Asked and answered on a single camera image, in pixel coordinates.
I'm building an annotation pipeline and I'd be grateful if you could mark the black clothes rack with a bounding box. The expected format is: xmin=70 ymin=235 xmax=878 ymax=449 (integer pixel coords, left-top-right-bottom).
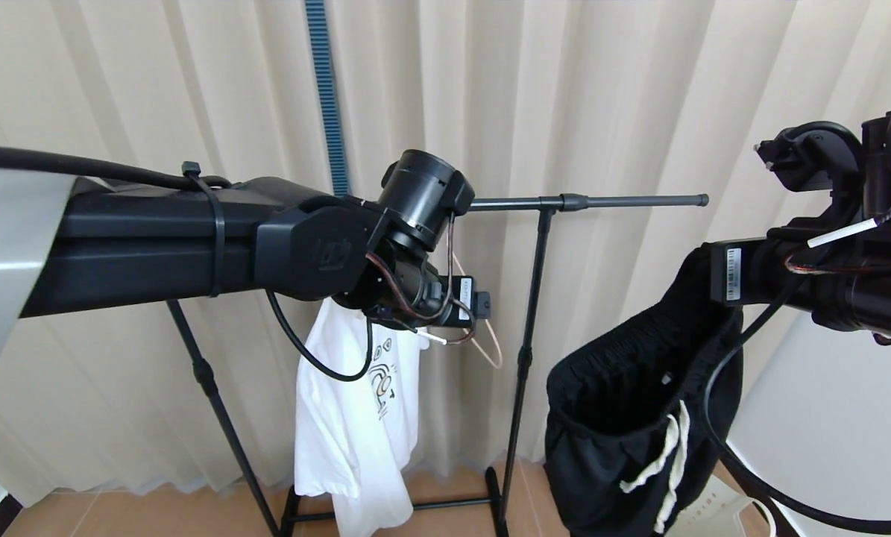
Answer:
xmin=166 ymin=192 xmax=709 ymax=537

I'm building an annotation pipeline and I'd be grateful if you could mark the black garment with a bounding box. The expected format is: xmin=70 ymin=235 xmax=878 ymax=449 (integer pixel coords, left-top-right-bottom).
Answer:
xmin=544 ymin=246 xmax=744 ymax=537

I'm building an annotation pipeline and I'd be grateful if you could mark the beige curtain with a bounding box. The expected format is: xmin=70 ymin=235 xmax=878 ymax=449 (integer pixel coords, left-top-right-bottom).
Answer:
xmin=0 ymin=0 xmax=341 ymax=508
xmin=326 ymin=0 xmax=891 ymax=478

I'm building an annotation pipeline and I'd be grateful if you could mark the white laundry basket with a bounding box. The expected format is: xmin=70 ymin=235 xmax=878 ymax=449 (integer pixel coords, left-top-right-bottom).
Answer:
xmin=665 ymin=474 xmax=778 ymax=537

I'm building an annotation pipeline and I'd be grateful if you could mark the window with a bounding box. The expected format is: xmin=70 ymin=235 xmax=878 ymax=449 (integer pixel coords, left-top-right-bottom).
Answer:
xmin=303 ymin=0 xmax=350 ymax=196

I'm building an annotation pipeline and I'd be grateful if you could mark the black cable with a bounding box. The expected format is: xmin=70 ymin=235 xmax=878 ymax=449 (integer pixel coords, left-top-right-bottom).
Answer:
xmin=702 ymin=274 xmax=891 ymax=536
xmin=0 ymin=144 xmax=375 ymax=383

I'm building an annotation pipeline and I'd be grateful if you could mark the white garment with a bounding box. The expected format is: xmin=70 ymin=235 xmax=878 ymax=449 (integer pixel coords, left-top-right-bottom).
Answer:
xmin=294 ymin=298 xmax=431 ymax=537

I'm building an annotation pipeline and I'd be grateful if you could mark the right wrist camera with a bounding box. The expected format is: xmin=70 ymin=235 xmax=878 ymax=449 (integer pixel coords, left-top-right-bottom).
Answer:
xmin=755 ymin=122 xmax=867 ymax=224

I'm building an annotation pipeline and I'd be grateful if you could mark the pink clothes hanger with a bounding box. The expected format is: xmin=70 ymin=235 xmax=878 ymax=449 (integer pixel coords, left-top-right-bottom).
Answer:
xmin=449 ymin=254 xmax=504 ymax=370

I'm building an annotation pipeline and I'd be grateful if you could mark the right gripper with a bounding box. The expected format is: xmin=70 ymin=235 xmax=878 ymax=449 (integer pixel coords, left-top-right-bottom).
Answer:
xmin=710 ymin=237 xmax=811 ymax=308

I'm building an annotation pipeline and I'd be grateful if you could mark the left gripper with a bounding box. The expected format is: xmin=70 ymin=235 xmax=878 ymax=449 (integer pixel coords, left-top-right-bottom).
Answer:
xmin=434 ymin=274 xmax=492 ymax=329

